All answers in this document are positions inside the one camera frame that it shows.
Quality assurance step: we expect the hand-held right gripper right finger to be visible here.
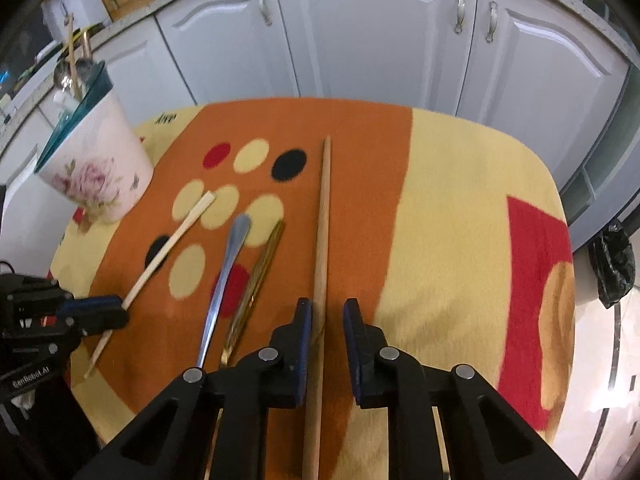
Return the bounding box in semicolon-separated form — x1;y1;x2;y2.
342;298;581;480

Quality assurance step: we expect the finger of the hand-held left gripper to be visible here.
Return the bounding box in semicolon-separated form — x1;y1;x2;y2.
75;308;130;336
57;296;124;317

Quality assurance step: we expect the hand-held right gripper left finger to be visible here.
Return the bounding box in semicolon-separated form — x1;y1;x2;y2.
75;298;314;480

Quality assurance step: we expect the gold metal utensil handle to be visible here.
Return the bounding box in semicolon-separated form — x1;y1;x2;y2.
219;220;287;367

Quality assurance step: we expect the pale bamboo chopstick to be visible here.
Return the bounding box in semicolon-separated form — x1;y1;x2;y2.
84;191;217;380

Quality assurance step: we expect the silver metal utensil handle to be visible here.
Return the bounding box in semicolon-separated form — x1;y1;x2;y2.
196;213;252;371

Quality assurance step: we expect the floral cup with teal rim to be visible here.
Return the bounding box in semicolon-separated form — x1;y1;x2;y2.
32;60;155;225

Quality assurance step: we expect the silver metal spoon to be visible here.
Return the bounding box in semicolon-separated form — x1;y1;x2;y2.
53;59;96;92

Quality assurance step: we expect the orange printed blanket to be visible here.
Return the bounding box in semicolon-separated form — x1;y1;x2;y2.
50;97;576;480

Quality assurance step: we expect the white cabinet door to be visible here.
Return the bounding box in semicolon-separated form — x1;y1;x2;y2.
454;0;632;181
92;25;201;128
272;0;482;120
155;0;303;108

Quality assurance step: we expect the black trash bag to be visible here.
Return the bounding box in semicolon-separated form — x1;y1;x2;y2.
589;219;637;309

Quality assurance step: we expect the white open shelf unit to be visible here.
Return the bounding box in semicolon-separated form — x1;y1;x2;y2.
560;67;640;256

